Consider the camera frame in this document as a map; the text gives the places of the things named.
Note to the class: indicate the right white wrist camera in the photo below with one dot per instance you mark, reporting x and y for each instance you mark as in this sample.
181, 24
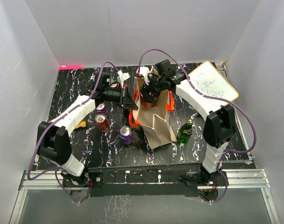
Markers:
144, 72

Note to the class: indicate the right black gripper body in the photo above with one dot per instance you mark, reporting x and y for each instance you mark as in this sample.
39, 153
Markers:
155, 87

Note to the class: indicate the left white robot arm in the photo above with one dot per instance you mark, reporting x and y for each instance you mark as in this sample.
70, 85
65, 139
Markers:
53, 138

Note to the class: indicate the white board wooden frame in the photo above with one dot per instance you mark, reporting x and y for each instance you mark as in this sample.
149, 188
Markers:
207, 79

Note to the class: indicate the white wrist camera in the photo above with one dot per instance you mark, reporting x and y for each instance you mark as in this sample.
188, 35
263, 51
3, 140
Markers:
144, 72
122, 77

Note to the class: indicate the beige canvas bag orange handles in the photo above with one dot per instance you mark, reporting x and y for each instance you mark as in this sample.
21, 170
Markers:
154, 121

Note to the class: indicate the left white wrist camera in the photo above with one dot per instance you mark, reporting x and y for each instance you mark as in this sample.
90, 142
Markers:
122, 77

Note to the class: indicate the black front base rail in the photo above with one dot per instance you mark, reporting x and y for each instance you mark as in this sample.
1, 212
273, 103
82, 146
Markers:
170, 179

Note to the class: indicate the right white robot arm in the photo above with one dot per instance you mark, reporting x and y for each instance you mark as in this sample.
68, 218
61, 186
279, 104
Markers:
218, 114

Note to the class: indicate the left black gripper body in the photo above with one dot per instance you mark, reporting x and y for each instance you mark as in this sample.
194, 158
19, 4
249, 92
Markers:
123, 96

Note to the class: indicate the purple soda can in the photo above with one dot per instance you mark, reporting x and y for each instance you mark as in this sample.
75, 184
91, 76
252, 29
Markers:
126, 135
102, 109

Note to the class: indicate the purple soda can front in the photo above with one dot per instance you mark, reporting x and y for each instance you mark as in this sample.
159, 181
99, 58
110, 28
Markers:
126, 135

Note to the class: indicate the pink marker strip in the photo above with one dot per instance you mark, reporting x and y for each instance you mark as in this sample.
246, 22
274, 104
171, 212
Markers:
73, 67

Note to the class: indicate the green glass bottle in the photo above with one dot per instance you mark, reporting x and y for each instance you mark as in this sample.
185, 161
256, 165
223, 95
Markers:
185, 132

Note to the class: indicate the purple soda can left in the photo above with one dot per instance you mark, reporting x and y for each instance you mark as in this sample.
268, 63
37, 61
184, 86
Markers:
102, 109

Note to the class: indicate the yellow bow-shaped sponge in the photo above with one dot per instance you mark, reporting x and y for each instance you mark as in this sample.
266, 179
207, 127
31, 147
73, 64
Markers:
81, 125

